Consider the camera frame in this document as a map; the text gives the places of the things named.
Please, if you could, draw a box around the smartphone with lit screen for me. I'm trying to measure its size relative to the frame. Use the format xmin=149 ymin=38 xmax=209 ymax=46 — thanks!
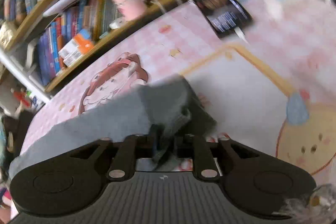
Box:
xmin=192 ymin=0 xmax=253 ymax=38

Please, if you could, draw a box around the orange white small box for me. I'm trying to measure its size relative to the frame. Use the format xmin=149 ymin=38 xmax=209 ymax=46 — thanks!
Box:
xmin=59 ymin=29 xmax=95 ymax=67

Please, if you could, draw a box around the grey fleece garment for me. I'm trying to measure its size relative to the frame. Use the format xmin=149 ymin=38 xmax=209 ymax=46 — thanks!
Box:
xmin=9 ymin=77 xmax=216 ymax=178

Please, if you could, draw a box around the row of blue purple books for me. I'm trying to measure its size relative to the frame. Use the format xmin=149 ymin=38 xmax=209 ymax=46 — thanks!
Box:
xmin=37 ymin=0 xmax=108 ymax=86

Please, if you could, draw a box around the pink checked tablecloth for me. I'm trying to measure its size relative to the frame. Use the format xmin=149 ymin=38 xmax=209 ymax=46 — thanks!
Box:
xmin=10 ymin=0 xmax=336 ymax=224

